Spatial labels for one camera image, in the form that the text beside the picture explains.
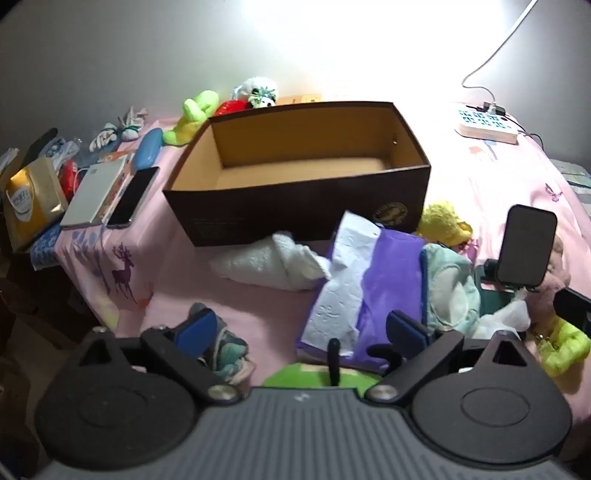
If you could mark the bright green plush toy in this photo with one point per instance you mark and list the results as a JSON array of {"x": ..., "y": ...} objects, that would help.
[{"x": 194, "y": 113}]

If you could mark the black smartphone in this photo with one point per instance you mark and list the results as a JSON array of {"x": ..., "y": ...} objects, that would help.
[{"x": 134, "y": 196}]

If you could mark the brown cardboard box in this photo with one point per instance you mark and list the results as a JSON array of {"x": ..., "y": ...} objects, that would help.
[{"x": 277, "y": 217}]

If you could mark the black charger plug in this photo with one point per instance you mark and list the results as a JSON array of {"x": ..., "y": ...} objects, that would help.
[{"x": 494, "y": 109}]

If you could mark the pink plush toy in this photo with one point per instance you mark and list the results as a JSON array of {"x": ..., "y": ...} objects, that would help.
[{"x": 556, "y": 272}]

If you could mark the orange printed book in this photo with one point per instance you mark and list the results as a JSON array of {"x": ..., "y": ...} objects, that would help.
[{"x": 115, "y": 156}]

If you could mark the clear plastic bag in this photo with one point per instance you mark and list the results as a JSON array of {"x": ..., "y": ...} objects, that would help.
[{"x": 60, "y": 147}]

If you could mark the white thick book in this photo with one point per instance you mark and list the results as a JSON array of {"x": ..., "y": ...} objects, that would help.
[{"x": 92, "y": 191}]

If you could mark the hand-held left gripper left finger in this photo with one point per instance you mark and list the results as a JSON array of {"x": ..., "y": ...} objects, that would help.
[{"x": 196, "y": 330}]

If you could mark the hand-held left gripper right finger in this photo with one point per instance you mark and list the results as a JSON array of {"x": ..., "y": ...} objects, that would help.
[{"x": 408, "y": 330}]

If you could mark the white towel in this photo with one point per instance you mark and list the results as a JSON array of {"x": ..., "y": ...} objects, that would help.
[{"x": 258, "y": 265}]

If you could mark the yellow plush toy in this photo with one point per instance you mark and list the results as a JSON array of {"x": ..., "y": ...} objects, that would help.
[{"x": 443, "y": 221}]

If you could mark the yellow book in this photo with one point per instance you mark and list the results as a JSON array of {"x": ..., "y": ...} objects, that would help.
[{"x": 300, "y": 98}]

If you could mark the white power strip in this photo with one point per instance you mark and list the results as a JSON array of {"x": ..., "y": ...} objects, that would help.
[{"x": 485, "y": 124}]

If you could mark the teal patterned cloth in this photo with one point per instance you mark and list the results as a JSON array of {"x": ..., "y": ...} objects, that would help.
[{"x": 231, "y": 350}]

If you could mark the purple tissue pack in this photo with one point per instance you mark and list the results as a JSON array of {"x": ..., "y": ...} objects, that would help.
[{"x": 392, "y": 277}]

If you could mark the blue glasses case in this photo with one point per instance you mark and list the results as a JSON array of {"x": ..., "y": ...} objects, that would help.
[{"x": 147, "y": 152}]

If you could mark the panda plush with red body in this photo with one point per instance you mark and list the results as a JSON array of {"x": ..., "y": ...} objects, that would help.
[{"x": 258, "y": 90}]

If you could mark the neon yellow plush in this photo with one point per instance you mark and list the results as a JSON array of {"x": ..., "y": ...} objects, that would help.
[{"x": 565, "y": 344}]

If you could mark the grey-green cloth pouch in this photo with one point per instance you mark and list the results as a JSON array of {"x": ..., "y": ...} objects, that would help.
[{"x": 450, "y": 281}]

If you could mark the gold paper bag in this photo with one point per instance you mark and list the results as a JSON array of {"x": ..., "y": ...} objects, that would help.
[{"x": 32, "y": 203}]

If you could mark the red packet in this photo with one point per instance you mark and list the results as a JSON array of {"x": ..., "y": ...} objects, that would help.
[{"x": 69, "y": 180}]

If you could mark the black rectangular device on stand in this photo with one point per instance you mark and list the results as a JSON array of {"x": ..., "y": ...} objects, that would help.
[{"x": 526, "y": 244}]

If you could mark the plaid cloth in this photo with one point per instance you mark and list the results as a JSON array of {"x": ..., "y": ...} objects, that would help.
[{"x": 575, "y": 177}]

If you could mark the white cloth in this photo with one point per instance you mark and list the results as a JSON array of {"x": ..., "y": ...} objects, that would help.
[{"x": 503, "y": 318}]

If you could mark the pink printed bedsheet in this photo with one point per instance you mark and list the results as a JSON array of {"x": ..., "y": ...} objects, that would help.
[{"x": 508, "y": 184}]

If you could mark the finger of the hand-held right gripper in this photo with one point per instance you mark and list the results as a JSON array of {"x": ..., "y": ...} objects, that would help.
[{"x": 575, "y": 304}]

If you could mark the blue patterned packet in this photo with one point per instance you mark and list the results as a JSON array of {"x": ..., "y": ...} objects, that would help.
[{"x": 46, "y": 247}]

